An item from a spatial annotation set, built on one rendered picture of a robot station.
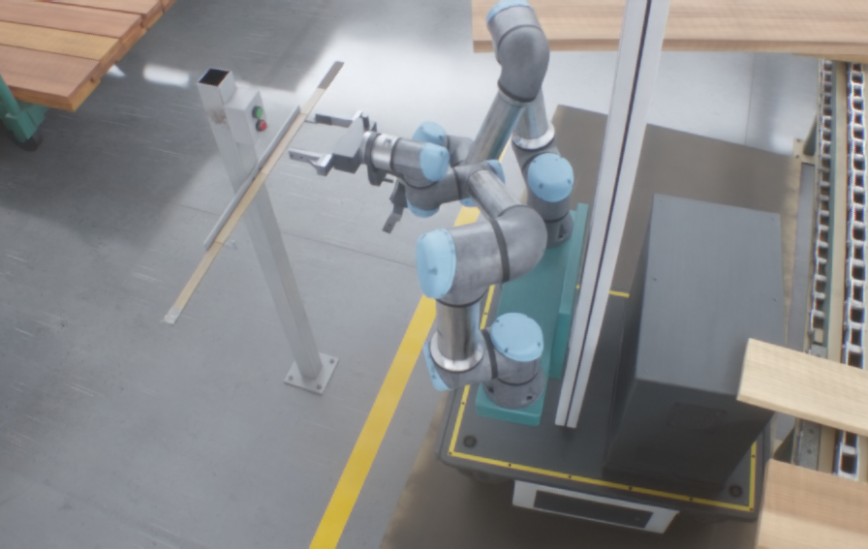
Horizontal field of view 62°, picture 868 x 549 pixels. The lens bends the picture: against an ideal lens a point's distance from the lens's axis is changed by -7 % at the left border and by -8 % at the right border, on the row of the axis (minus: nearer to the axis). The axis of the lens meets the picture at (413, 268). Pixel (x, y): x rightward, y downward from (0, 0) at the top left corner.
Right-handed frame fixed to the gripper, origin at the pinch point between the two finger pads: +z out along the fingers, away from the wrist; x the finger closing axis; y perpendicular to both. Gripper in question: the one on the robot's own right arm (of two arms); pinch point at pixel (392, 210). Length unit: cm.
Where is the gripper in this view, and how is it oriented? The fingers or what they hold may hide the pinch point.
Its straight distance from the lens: 221.0
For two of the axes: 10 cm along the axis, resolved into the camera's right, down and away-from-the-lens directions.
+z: -3.5, 6.2, 7.0
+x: 1.3, -7.1, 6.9
